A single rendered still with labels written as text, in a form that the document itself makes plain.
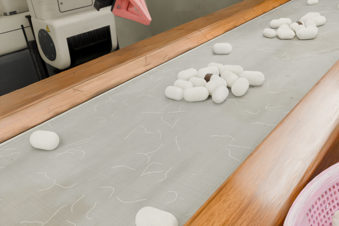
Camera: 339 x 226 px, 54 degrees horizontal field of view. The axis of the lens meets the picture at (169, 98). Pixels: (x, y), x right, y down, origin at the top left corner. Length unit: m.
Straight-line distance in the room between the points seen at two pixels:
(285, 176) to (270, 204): 0.03
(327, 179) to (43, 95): 0.41
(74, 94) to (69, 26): 0.55
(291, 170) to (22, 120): 0.36
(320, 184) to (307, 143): 0.06
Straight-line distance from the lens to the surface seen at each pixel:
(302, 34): 0.71
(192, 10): 2.79
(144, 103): 0.48
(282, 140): 0.32
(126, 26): 3.02
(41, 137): 0.41
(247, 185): 0.27
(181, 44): 0.71
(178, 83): 0.49
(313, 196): 0.26
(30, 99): 0.53
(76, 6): 1.12
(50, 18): 1.08
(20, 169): 0.41
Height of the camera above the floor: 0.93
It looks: 23 degrees down
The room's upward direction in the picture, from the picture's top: 9 degrees counter-clockwise
